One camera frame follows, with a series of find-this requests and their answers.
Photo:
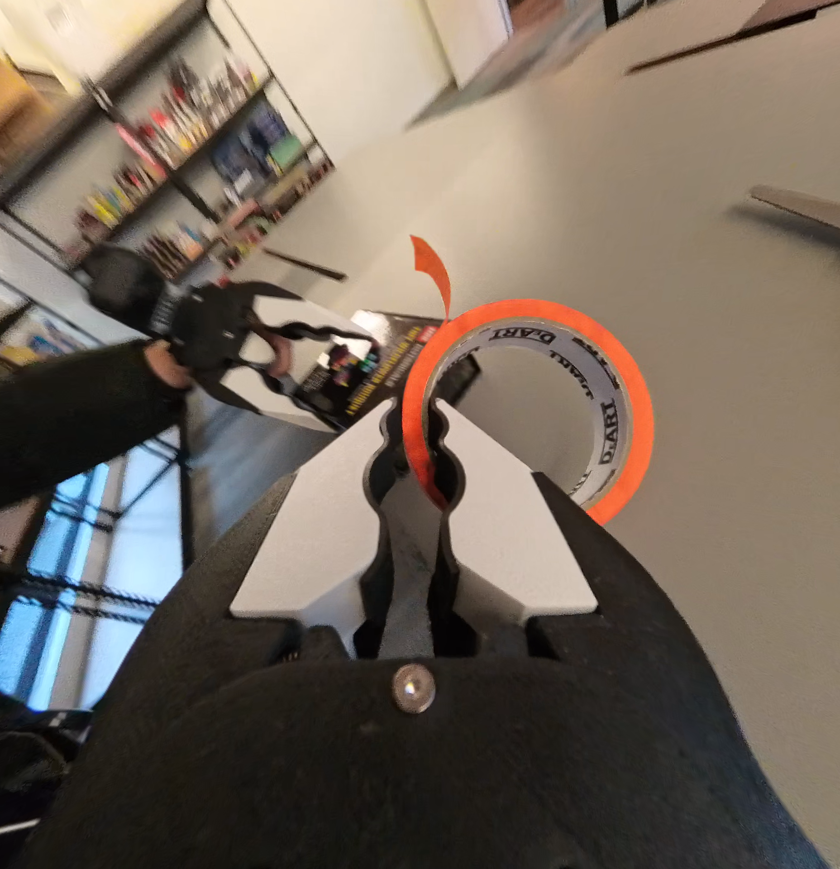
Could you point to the orange tape roll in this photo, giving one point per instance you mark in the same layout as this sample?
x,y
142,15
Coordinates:
x,y
528,307

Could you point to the white door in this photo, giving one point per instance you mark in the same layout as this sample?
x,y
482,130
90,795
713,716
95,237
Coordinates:
x,y
471,41

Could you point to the person's left hand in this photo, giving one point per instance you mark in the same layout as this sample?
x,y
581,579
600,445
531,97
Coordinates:
x,y
167,366

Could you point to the black metal rack frame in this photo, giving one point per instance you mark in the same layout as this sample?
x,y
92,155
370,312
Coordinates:
x,y
87,594

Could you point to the black metal shelving unit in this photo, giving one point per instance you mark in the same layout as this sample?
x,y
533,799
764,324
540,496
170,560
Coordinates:
x,y
182,176

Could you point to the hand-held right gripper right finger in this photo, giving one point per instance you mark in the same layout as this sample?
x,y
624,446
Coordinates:
x,y
515,543

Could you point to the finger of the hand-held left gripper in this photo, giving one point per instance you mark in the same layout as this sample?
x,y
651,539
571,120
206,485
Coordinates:
x,y
277,400
311,316

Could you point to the black lego flower box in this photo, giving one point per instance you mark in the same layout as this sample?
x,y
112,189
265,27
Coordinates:
x,y
393,360

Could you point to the person's dark jacket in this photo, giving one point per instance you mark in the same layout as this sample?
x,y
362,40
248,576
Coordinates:
x,y
26,767

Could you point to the stack of blue boxes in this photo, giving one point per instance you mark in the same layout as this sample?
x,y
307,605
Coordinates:
x,y
257,142

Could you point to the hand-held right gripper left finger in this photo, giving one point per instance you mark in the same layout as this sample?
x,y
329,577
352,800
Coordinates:
x,y
304,543

